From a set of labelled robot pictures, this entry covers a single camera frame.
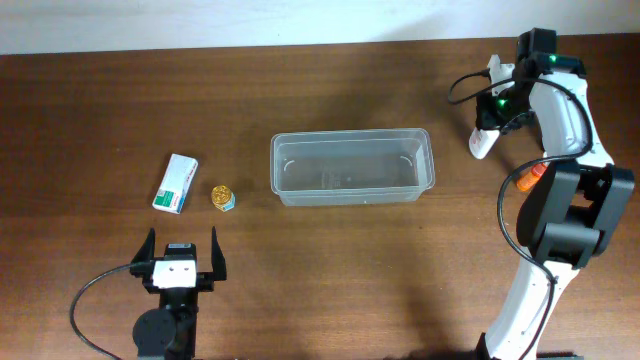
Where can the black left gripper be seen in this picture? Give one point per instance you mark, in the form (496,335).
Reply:
(207,281)

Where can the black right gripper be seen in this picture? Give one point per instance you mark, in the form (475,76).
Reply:
(486,118)

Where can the white lotion bottle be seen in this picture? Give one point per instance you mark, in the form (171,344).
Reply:
(482,141)

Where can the orange tube with white cap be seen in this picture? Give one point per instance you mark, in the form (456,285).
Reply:
(530,178)

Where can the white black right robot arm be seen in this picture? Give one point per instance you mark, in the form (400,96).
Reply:
(572,211)

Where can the clear plastic container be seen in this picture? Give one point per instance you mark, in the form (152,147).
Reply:
(351,167)

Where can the small gold-lidded balm jar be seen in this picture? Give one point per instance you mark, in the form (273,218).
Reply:
(223,198)

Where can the white green medicine box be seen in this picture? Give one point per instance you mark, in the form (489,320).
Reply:
(175,184)

